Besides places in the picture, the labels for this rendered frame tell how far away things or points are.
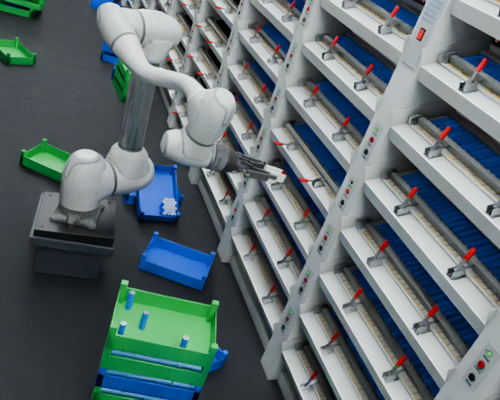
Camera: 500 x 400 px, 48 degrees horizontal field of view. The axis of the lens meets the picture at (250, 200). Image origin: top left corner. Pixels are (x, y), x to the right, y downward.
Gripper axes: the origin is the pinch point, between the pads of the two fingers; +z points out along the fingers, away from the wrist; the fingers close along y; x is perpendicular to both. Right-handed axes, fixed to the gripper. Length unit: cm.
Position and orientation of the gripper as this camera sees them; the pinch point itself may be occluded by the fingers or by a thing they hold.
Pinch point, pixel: (274, 174)
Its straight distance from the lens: 192.9
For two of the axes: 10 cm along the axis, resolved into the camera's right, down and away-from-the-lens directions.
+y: 2.9, 5.7, -7.7
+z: 8.5, 2.2, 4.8
